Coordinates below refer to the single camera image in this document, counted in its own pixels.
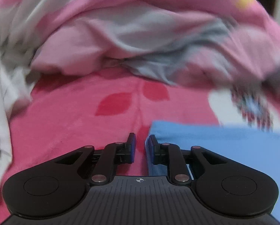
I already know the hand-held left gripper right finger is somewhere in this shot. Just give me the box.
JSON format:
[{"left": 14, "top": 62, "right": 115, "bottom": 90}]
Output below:
[{"left": 145, "top": 135, "right": 226, "bottom": 185}]

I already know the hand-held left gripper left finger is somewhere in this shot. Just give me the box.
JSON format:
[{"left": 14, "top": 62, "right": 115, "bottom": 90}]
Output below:
[{"left": 56, "top": 132, "right": 136, "bottom": 185}]

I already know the blue t-shirt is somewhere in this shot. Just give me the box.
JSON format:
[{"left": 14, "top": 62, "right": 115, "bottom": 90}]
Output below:
[{"left": 148, "top": 121, "right": 280, "bottom": 225}]

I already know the pink floral fleece blanket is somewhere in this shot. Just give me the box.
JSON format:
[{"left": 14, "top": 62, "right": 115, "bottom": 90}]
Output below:
[{"left": 0, "top": 67, "right": 280, "bottom": 225}]

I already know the pink patterned quilt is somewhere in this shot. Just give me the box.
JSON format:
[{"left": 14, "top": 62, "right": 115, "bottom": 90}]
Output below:
[{"left": 0, "top": 0, "right": 280, "bottom": 92}]

